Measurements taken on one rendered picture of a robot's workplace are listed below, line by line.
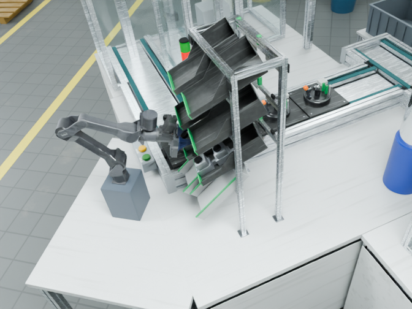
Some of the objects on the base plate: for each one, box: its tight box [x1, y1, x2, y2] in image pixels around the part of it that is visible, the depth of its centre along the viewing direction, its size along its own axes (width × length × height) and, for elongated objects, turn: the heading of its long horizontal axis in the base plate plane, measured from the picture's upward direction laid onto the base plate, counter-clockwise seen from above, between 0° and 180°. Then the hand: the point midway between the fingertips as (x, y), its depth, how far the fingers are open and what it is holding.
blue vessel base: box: [383, 129, 412, 195], centre depth 174 cm, size 16×16×27 cm
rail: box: [120, 82, 177, 194], centre depth 220 cm, size 6×89×11 cm, turn 29°
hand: (186, 136), depth 161 cm, fingers open, 4 cm apart
